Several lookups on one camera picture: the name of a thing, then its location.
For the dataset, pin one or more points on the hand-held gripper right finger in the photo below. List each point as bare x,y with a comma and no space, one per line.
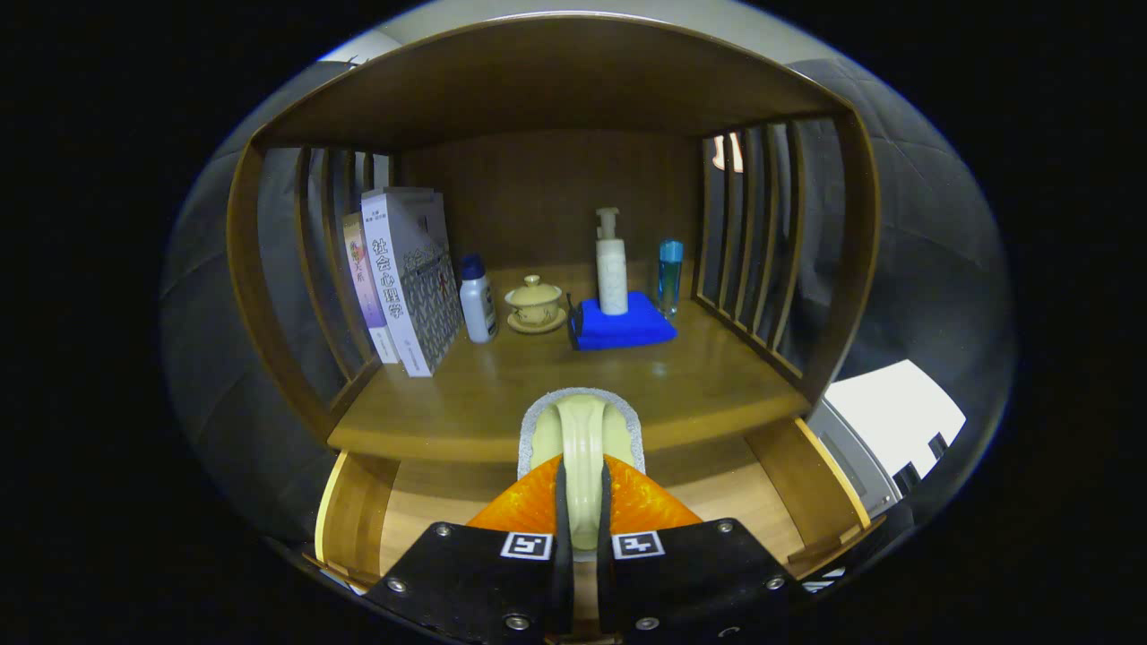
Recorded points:
605,582

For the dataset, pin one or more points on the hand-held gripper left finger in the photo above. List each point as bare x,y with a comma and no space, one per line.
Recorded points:
564,582

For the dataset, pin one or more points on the brown wooden drawer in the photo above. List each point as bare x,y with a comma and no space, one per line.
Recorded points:
430,511

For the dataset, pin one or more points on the wooden countertop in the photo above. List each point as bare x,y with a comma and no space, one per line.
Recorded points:
502,394

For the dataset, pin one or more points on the brown wooden cabinet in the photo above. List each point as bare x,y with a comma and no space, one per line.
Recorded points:
538,81

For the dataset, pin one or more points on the blue folded cloth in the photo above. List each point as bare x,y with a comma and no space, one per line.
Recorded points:
627,331

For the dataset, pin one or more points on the yellow saucer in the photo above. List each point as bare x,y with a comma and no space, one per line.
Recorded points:
538,330

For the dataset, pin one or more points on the yellow lidded teacup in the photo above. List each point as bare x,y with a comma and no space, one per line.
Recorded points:
534,300

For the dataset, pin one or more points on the white bottle blue cap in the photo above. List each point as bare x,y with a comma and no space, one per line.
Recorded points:
478,309

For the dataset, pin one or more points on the white pump bottle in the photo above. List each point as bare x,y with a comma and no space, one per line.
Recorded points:
612,278

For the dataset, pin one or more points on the teal glass bottle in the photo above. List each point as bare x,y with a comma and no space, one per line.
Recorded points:
669,278

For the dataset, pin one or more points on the thick white book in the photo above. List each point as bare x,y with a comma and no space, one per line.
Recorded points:
394,278

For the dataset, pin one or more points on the pink book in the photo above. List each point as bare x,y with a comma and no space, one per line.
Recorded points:
367,287

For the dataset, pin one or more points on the grey book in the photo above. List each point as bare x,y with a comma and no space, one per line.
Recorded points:
428,215

